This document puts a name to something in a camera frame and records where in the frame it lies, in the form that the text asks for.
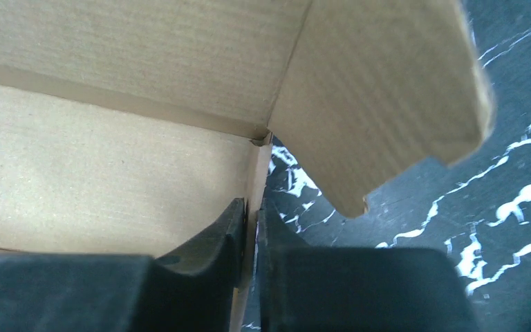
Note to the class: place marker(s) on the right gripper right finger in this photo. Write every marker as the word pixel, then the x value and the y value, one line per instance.
pixel 274 240

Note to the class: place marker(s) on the brown cardboard box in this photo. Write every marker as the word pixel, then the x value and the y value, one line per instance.
pixel 126 127

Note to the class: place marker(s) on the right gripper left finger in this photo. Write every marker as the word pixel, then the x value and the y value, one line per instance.
pixel 204 272

